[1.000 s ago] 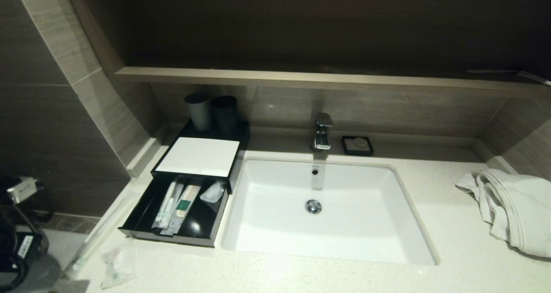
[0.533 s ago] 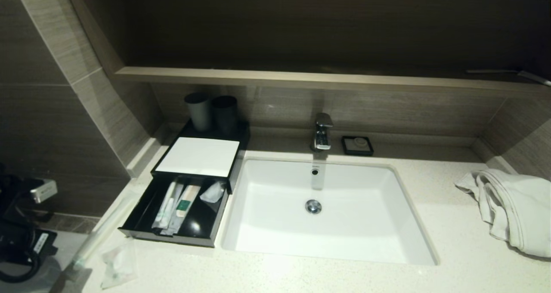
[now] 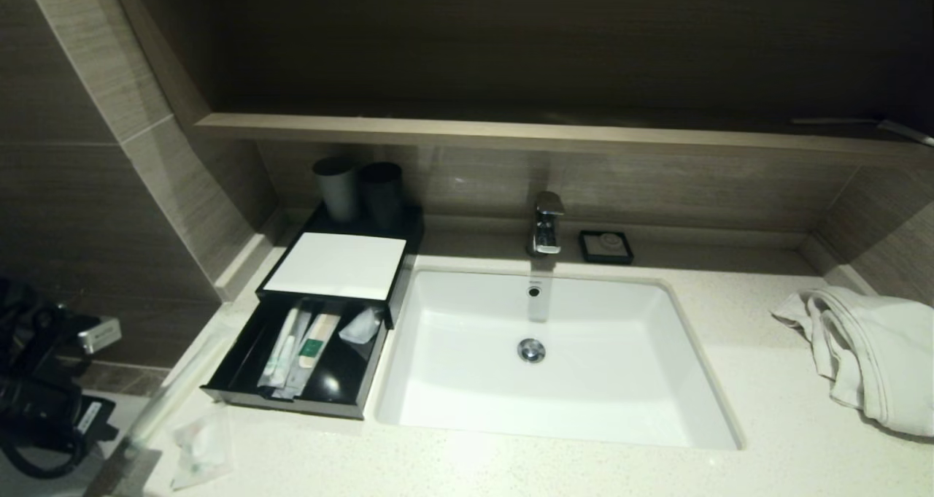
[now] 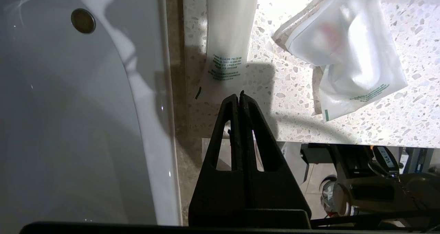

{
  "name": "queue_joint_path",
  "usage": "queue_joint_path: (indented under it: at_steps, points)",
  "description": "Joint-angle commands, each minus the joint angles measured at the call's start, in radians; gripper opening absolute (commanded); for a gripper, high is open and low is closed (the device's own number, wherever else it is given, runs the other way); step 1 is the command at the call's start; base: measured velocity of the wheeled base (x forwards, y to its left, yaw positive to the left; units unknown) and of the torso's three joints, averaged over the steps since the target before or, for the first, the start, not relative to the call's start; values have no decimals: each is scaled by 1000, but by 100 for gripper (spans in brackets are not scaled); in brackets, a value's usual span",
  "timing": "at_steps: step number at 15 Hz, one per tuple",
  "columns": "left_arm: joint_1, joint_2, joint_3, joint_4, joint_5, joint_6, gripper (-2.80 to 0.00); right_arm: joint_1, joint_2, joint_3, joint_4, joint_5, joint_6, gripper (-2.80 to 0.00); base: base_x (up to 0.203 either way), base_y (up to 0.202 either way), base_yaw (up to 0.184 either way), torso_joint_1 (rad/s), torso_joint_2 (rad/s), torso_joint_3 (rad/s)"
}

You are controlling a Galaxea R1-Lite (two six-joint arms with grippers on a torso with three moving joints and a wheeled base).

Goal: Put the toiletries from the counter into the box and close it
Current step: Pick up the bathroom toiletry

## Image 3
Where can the black square soap dish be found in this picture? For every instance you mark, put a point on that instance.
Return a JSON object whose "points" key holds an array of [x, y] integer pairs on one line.
{"points": [[585, 249]]}

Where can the round white soap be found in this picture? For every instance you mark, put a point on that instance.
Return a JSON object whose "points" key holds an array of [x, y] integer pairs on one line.
{"points": [[608, 244]]}

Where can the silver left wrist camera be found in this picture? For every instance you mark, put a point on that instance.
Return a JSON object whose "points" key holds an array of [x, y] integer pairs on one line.
{"points": [[101, 334]]}

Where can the black tumbler cup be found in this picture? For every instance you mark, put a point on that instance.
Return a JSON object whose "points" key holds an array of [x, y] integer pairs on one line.
{"points": [[382, 194]]}

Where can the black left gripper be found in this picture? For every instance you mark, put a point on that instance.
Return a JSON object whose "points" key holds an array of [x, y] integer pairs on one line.
{"points": [[84, 418]]}

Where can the comb green label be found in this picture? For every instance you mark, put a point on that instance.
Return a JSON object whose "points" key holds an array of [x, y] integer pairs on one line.
{"points": [[312, 347]]}

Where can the clear green-print toothbrush packet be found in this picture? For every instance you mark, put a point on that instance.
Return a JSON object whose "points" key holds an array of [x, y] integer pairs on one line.
{"points": [[281, 351]]}

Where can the small white wrapped packet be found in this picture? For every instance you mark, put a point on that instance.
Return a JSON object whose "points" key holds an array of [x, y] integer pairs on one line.
{"points": [[361, 327]]}

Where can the white ceramic sink basin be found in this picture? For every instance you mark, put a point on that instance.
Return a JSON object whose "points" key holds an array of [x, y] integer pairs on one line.
{"points": [[606, 380]]}

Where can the long clear plastic packet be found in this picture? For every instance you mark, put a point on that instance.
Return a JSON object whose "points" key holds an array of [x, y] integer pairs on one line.
{"points": [[182, 380]]}

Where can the white folded towel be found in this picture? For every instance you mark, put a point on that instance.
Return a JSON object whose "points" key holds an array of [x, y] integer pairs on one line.
{"points": [[875, 358]]}

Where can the chrome faucet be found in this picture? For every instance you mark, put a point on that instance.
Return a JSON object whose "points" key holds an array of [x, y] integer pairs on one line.
{"points": [[546, 223]]}

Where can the wooden wall shelf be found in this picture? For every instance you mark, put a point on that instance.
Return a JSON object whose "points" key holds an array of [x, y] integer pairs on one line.
{"points": [[511, 133]]}

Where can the chrome sink drain stopper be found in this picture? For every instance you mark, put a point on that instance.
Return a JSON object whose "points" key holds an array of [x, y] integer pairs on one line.
{"points": [[531, 350]]}

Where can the black box drawer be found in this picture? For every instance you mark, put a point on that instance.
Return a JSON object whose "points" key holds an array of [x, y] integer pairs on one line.
{"points": [[346, 380]]}

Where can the grey tumbler cup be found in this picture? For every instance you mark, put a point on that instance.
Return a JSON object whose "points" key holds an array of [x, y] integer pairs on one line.
{"points": [[337, 190]]}

